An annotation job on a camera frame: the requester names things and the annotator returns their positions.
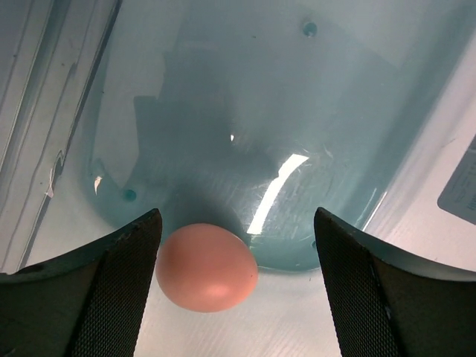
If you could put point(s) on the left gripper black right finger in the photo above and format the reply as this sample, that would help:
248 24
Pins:
386 301

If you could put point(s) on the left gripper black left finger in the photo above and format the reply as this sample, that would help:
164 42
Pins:
87 302

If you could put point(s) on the pink toy food piece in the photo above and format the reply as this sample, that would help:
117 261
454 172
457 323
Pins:
205 268

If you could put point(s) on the grey label sticker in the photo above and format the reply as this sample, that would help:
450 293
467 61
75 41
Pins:
458 196

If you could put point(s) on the teal plastic bin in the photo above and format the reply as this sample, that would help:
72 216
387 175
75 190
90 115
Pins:
244 114

